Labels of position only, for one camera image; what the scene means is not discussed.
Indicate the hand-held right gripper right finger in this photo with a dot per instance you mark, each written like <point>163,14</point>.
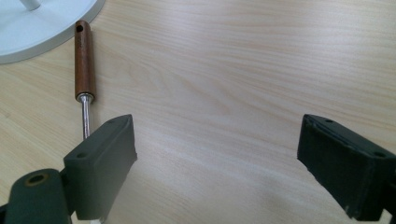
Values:
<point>345,161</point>

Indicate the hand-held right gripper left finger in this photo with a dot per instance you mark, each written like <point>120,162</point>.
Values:
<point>99,161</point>

